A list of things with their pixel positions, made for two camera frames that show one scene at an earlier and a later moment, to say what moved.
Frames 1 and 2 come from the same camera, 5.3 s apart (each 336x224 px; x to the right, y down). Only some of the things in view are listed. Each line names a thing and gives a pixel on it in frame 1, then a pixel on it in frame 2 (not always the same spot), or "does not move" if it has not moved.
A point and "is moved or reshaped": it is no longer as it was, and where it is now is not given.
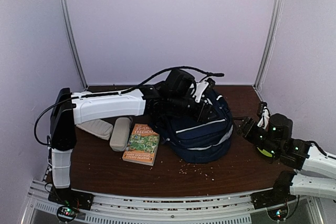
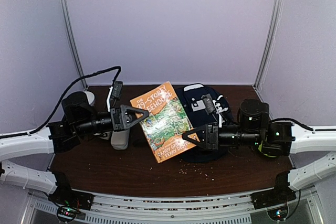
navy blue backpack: [199, 141] is moved or reshaped
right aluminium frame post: [274, 28] does not move
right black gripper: [248, 123] → [210, 137]
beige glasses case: [120, 134] does not move
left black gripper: [202, 114] → [115, 113]
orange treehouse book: [142, 145] → [166, 123]
